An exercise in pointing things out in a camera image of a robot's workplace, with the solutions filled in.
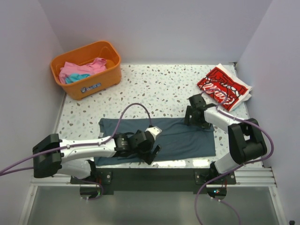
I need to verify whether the slate blue t shirt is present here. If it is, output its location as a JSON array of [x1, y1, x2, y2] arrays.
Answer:
[[94, 118, 216, 166]]

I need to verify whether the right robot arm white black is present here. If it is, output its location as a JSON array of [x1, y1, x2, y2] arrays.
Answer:
[[184, 94, 267, 184]]

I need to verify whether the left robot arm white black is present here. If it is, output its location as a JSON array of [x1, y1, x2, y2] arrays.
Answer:
[[33, 127, 162, 184]]

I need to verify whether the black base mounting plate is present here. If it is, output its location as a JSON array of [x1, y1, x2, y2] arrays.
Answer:
[[70, 167, 235, 195]]

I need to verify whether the red white folded t shirt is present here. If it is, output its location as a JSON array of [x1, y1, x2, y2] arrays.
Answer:
[[197, 63, 252, 112]]

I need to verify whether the orange plastic basket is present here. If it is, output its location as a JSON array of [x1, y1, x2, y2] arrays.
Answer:
[[50, 41, 121, 100]]

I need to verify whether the pink t shirt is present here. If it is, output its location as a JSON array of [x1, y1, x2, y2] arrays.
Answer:
[[59, 58, 107, 84]]

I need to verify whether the turquoise t shirt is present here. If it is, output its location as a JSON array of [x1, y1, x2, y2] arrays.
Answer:
[[65, 73, 90, 84]]

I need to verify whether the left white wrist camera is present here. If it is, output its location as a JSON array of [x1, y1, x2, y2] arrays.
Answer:
[[146, 127, 162, 140]]

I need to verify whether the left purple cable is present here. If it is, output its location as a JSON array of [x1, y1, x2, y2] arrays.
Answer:
[[0, 103, 153, 200]]

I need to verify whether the aluminium frame rail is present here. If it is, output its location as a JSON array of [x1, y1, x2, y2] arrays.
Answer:
[[30, 168, 277, 187]]

